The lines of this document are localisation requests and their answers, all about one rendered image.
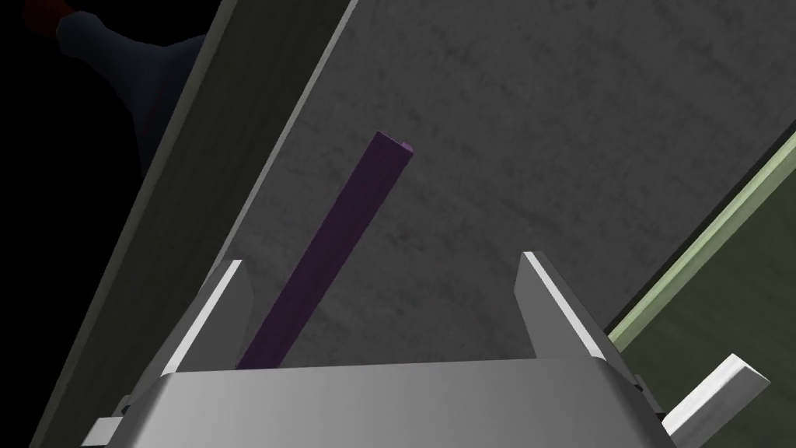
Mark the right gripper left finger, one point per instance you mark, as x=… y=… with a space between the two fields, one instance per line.
x=217 y=330

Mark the dark blue vase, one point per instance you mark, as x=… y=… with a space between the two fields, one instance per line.
x=143 y=74

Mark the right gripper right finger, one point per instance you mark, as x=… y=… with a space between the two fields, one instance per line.
x=550 y=317

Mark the green cupboard door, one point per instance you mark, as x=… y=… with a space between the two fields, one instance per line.
x=734 y=298

